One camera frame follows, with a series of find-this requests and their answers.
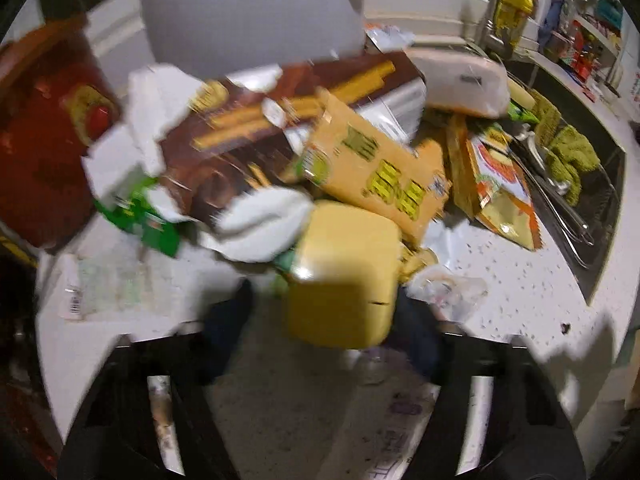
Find orange red snack packet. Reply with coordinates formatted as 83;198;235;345
467;127;545;252

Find brown biscuit box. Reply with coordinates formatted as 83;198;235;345
160;52;426;226

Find metal sink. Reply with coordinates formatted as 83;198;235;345
465;40;628;306

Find white rice cooker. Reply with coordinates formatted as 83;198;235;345
140;0;373;81

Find yellow red small packet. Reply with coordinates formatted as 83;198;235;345
62;84;121;147

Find yellow bottle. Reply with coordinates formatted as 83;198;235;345
495;0;537;48

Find clear flat wrapper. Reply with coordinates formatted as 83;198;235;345
57;252;173;321

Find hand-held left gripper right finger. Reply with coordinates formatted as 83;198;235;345
390;295;586;480

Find bagged bread loaf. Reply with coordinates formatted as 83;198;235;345
405;47;511;120

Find brown clay pot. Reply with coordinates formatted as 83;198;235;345
0;17;123;253

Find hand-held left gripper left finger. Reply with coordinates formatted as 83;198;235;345
57;280;256;480

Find olive green fluffy cloth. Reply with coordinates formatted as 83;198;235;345
530;89;601;207

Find clear printed plastic bag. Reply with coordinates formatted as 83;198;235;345
345;347;443;480

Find white wall shelf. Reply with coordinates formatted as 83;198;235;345
542;0;628;96

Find metal utensils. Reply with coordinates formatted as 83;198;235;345
515;130;596;261

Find orange packet yellow print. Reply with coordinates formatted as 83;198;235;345
295;87;453;246

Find green white packet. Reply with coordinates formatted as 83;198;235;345
94;177;182;258

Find gold packet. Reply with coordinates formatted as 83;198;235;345
445;112;483;218

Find yellow box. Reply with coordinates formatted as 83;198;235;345
282;200;403;351

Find white tissue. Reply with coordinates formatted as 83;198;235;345
197;185;316;263

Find white torn paper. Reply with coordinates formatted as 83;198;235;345
82;62;201;211

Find metal faucet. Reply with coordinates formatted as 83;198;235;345
480;0;508;56

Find clear crumpled wrap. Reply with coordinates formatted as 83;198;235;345
407;262;488;323

